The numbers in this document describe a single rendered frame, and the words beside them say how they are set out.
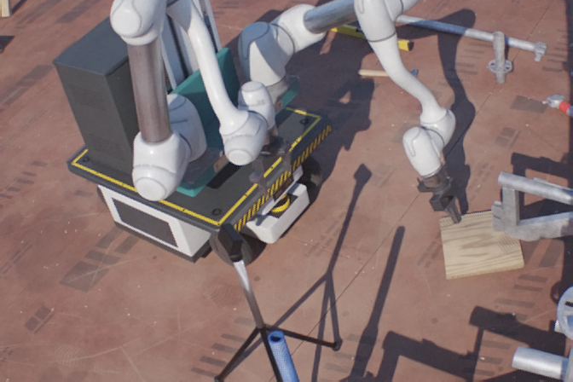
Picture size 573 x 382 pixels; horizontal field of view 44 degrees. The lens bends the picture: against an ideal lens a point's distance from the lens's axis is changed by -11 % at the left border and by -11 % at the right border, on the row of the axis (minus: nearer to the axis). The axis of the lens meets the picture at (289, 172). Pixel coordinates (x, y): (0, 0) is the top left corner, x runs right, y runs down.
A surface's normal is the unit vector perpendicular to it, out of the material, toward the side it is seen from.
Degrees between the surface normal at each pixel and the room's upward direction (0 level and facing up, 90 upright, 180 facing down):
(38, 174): 0
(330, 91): 0
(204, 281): 0
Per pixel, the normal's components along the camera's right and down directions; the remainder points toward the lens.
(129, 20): -0.20, 0.58
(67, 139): -0.18, -0.75
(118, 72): 0.80, 0.26
